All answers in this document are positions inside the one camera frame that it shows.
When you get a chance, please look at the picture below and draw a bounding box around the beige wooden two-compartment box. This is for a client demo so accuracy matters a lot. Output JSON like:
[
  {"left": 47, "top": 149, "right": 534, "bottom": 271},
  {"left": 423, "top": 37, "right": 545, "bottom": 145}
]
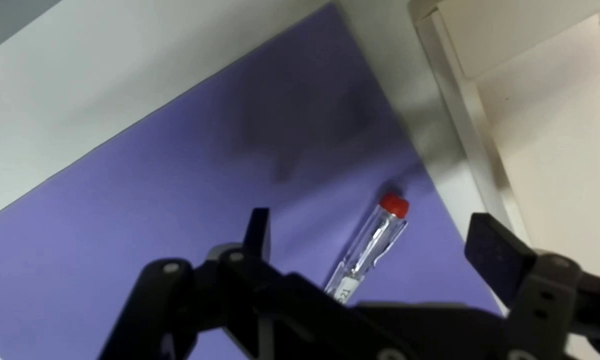
[{"left": 410, "top": 0, "right": 600, "bottom": 274}]

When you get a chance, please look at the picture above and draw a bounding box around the purple paper sheet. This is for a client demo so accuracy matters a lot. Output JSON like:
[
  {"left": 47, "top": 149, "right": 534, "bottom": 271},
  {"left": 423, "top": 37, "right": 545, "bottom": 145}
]
[{"left": 0, "top": 7, "right": 494, "bottom": 360}]

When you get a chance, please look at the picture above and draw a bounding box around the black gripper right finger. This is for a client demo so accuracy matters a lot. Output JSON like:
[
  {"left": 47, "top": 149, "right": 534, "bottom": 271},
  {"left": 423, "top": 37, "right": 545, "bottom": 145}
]
[{"left": 464, "top": 212, "right": 537, "bottom": 307}]

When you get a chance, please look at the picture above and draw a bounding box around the silver pen tester red cap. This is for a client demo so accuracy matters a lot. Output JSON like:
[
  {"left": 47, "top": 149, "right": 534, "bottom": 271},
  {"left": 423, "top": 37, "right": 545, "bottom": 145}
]
[{"left": 325, "top": 194, "right": 410, "bottom": 305}]

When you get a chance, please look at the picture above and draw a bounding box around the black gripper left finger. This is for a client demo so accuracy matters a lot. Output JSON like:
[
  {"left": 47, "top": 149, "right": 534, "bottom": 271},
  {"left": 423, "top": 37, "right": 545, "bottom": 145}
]
[{"left": 245, "top": 209, "right": 271, "bottom": 259}]

